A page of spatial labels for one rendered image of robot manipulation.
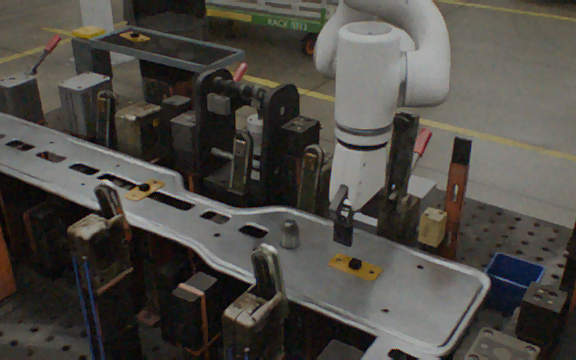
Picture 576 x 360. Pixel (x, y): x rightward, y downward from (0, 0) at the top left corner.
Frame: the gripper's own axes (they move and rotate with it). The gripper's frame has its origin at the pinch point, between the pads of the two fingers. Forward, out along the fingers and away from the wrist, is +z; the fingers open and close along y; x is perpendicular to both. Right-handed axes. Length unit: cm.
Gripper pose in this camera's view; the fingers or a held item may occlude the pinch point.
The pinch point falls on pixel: (357, 224)
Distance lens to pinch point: 106.4
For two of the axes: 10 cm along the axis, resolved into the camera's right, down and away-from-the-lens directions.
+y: -5.4, 4.3, -7.2
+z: 0.0, 8.6, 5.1
